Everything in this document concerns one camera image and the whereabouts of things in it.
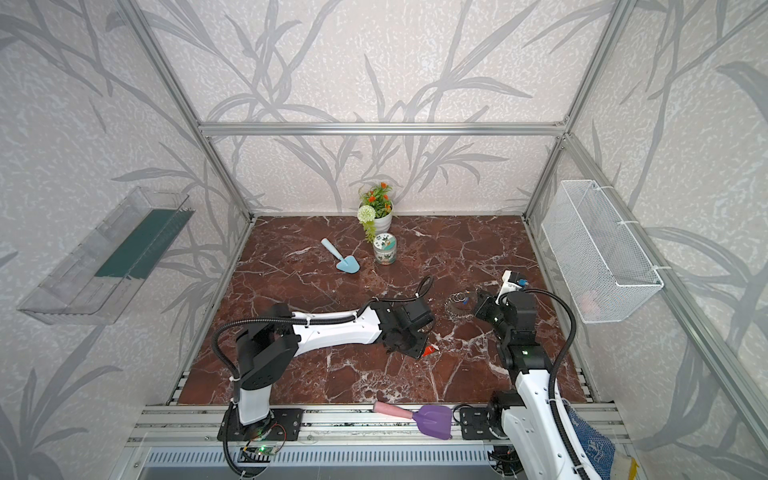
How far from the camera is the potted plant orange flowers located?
3.40 feet

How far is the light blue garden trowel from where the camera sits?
1.04m

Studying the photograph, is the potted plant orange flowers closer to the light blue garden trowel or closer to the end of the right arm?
the light blue garden trowel

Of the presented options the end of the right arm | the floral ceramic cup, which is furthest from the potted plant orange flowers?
the end of the right arm

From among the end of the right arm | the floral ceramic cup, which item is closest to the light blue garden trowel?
the floral ceramic cup

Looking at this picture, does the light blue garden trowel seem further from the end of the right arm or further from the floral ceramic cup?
the end of the right arm

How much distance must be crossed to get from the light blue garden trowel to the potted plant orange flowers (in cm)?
10

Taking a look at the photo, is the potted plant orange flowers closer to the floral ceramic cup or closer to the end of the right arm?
the floral ceramic cup
